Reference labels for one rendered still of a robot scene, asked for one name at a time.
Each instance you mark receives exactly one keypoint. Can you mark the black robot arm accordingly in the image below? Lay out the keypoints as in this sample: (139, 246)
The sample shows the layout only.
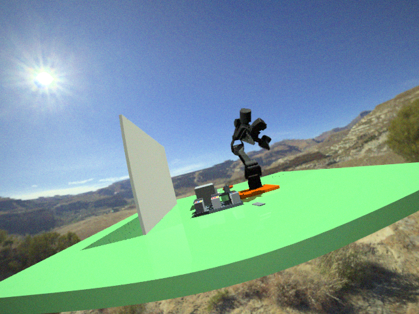
(251, 166)

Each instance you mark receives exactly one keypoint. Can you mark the grey wall panel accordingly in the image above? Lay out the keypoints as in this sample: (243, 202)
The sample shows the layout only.
(149, 175)

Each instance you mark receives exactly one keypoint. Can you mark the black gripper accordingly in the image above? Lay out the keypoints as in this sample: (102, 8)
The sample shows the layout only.
(250, 136)

